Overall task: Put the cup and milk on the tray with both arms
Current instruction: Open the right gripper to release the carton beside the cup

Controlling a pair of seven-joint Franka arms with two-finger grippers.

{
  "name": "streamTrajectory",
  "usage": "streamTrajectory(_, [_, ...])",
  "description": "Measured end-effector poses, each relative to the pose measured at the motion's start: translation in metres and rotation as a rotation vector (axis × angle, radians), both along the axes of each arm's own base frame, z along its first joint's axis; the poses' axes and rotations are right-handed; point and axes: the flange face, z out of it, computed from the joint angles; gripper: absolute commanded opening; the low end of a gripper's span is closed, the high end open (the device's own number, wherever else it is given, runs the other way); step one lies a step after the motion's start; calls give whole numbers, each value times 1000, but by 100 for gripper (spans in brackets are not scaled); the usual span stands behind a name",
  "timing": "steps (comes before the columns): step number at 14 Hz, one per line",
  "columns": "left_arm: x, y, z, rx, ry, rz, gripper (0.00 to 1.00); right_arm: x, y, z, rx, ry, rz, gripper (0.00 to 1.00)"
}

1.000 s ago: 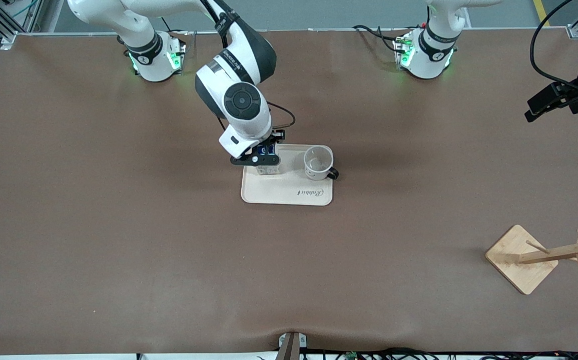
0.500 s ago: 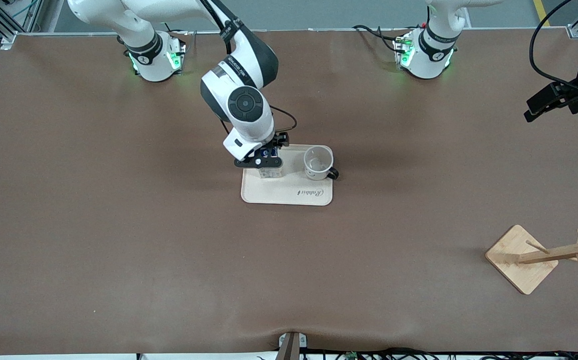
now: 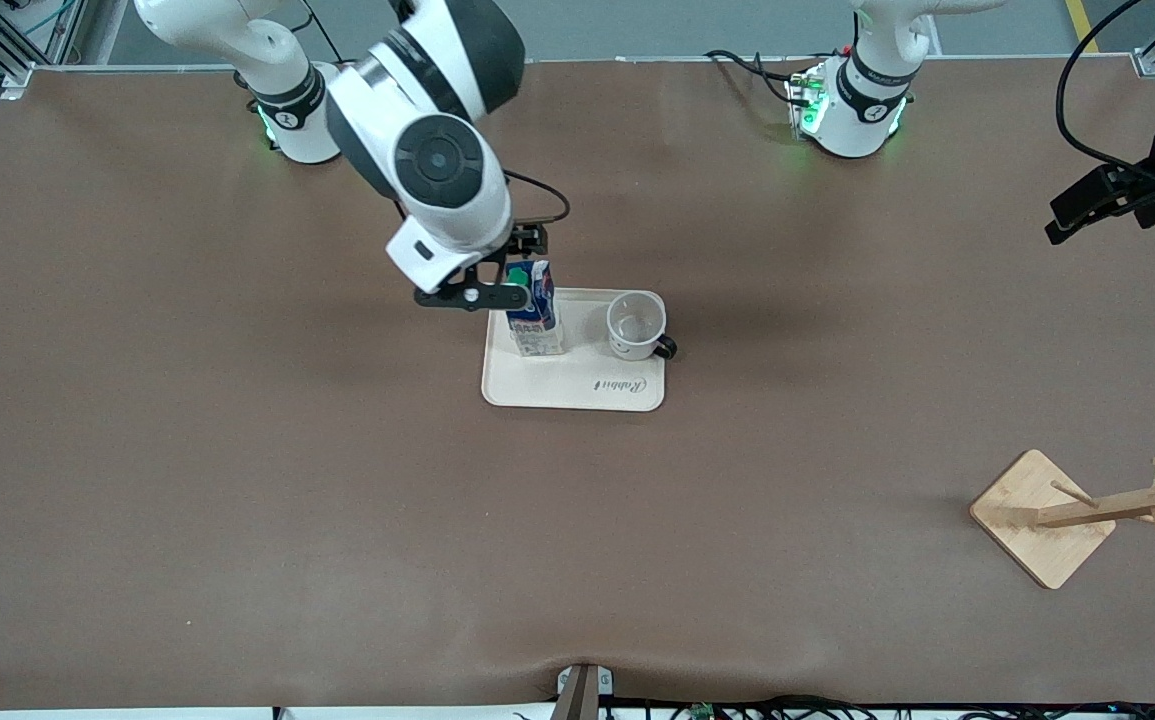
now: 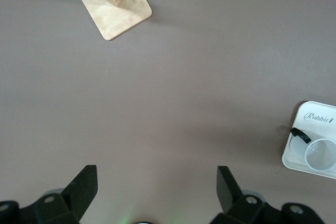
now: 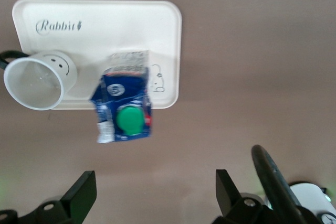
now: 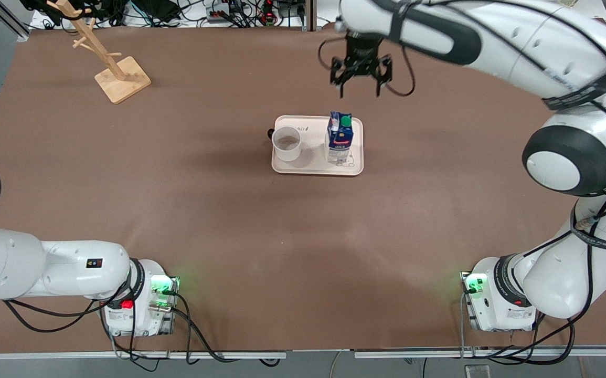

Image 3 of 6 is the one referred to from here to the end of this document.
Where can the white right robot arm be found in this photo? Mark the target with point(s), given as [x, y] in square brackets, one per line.
[437, 160]

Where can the metal table edge bracket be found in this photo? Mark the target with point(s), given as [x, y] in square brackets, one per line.
[585, 690]

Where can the wooden mug tree stand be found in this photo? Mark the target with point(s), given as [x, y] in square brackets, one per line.
[1037, 530]

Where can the blue white milk carton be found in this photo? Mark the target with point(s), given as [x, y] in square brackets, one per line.
[537, 325]

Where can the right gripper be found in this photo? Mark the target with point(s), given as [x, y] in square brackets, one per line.
[525, 243]

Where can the brown table mat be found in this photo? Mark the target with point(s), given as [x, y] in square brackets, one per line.
[577, 520]

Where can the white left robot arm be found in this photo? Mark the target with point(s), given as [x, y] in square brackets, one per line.
[857, 110]

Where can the cream rectangular plastic tray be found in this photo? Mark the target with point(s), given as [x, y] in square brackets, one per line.
[577, 385]

